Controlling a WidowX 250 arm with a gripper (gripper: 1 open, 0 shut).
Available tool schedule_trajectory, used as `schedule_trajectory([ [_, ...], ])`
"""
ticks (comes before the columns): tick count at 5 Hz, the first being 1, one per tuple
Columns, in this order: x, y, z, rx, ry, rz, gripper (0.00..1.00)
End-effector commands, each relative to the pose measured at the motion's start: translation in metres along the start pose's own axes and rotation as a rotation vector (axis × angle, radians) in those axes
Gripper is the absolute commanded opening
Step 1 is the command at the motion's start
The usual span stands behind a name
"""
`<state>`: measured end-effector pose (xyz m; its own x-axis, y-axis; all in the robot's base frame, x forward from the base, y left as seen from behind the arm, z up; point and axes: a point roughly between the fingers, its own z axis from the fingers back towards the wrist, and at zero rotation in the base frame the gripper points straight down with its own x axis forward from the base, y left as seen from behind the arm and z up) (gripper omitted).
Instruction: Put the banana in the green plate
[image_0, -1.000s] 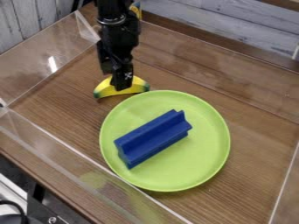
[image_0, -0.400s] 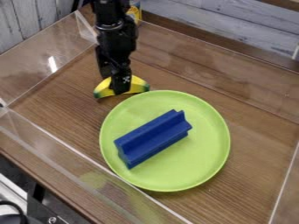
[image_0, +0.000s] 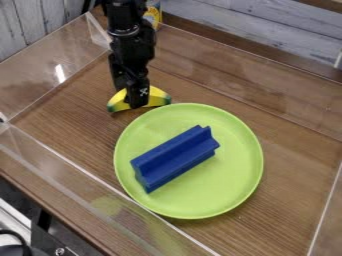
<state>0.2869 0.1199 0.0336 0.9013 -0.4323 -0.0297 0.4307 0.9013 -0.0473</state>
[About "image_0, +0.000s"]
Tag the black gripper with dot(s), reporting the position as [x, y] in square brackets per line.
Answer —
[132, 48]

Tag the yellow toy banana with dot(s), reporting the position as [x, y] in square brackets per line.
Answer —
[159, 98]

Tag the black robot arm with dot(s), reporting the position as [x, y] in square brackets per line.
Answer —
[124, 14]

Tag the green round plate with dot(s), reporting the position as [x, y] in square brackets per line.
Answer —
[218, 184]

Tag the yellow labelled can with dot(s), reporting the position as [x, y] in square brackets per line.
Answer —
[154, 13]

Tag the blue foam block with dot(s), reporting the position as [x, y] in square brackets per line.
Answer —
[174, 157]

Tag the clear acrylic enclosure wall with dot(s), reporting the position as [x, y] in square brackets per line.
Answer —
[57, 138]

